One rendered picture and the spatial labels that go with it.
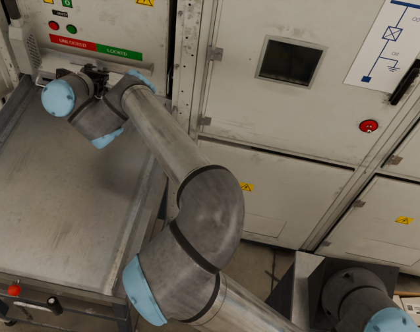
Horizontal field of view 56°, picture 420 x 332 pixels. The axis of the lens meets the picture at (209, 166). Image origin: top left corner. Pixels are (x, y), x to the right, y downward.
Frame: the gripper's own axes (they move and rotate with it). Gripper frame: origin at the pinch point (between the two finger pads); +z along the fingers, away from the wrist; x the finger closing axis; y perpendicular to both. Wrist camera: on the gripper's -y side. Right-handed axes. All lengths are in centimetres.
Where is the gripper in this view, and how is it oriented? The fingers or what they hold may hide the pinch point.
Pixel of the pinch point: (96, 73)
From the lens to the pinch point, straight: 145.5
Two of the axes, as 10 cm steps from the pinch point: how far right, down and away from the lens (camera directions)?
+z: 0.9, -3.9, 9.2
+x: 1.9, -9.0, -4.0
